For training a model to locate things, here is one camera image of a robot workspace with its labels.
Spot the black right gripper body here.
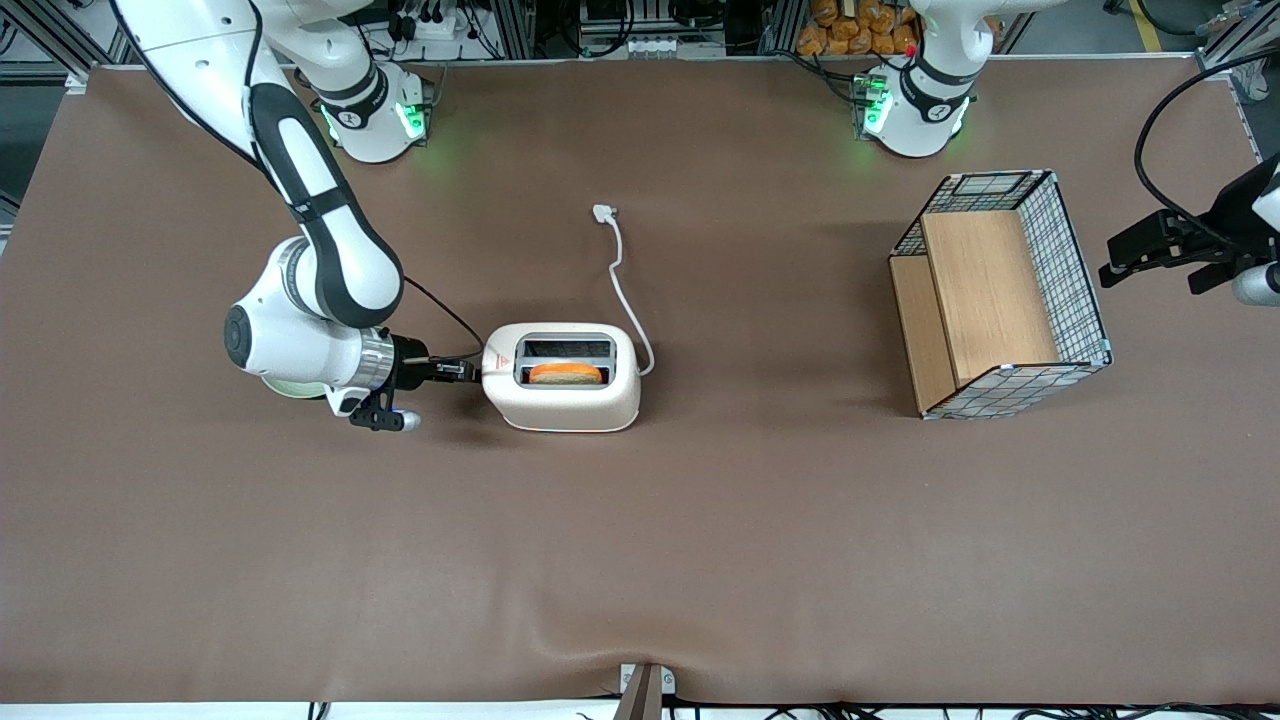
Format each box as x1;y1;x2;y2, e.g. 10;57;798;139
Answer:
393;335;442;394

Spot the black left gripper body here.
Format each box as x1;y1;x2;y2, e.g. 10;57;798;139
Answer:
1200;150;1280;264

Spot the white two-slot toaster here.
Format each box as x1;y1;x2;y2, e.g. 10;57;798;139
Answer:
482;322;642;433

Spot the pale green round plate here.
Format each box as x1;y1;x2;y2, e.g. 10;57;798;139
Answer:
262;375;332;402

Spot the wooden shelf board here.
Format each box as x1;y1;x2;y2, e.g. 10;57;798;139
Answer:
890;210;1061;413

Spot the white power strip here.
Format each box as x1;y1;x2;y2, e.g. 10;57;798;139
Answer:
395;0;473;41

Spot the pile of orange bread rolls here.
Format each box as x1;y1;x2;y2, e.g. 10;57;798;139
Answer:
797;0;921;58

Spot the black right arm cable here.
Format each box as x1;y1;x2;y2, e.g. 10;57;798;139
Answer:
108;0;488;363

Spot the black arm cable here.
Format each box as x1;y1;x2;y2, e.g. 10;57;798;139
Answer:
1133;50;1280;263
108;0;488;363

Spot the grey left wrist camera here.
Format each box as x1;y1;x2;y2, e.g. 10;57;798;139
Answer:
1232;262;1280;307

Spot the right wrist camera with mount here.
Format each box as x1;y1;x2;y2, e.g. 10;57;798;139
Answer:
349;389;424;433

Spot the wire mesh basket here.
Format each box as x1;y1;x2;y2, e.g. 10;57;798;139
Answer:
888;170;1113;421

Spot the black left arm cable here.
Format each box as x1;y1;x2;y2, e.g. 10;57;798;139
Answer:
1133;50;1280;263

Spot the aluminium frame profile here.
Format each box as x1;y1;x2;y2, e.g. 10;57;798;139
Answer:
0;0;141;79
1195;0;1280;73
492;0;538;59
762;0;807;56

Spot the white toaster power cord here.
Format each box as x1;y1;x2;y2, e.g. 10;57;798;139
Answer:
592;204;657;378

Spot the metal table edge bracket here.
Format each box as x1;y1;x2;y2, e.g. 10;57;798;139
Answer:
614;662;677;720

